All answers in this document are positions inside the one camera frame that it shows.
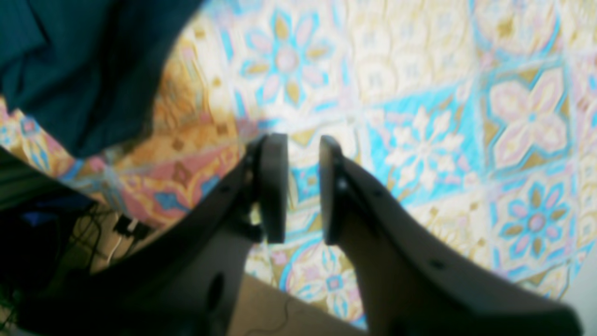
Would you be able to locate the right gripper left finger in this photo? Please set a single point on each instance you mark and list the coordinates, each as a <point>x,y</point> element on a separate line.
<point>185,283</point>

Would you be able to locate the patterned colourful tablecloth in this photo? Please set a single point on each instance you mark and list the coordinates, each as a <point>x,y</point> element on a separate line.
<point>478,115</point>

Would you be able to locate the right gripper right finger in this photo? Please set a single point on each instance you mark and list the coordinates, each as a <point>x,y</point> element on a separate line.
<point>412,284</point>

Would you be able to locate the dark navy t-shirt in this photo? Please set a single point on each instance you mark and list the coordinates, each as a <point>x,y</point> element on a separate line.
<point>87,71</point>

